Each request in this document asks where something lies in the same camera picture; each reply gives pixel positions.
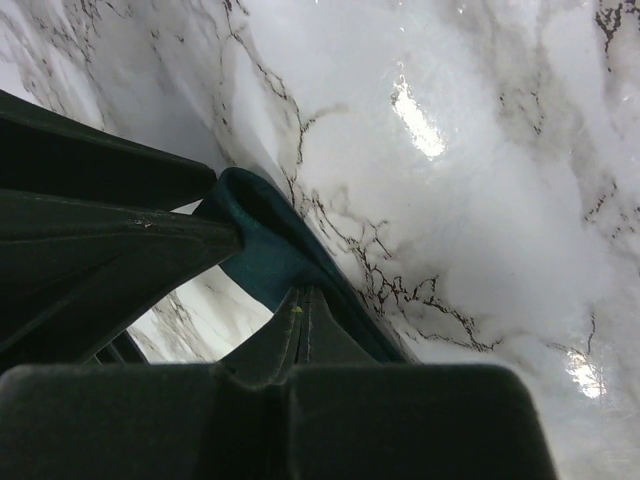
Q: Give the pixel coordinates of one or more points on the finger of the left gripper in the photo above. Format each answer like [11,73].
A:
[47,153]
[75,274]

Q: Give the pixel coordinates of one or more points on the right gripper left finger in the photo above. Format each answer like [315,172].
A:
[202,421]

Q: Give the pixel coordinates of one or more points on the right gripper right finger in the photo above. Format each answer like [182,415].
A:
[373,421]

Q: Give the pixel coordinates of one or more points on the dark green tie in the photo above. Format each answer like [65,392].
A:
[279,251]

